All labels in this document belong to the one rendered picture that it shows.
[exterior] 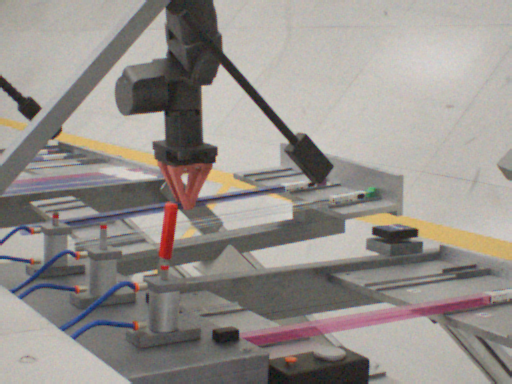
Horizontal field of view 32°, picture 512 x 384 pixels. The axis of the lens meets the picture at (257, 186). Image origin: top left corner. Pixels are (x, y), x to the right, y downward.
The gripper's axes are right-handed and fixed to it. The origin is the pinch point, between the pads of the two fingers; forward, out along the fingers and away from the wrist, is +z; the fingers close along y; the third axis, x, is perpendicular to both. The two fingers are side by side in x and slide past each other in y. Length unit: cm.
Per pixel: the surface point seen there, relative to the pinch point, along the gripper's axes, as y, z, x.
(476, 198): -51, 24, 108
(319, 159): 57, -18, -13
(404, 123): -98, 12, 121
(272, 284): 31.8, 2.9, -3.6
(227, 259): 1.8, 9.5, 5.9
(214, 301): 37.1, 1.3, -14.1
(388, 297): 42.4, 3.0, 5.7
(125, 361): 67, -8, -36
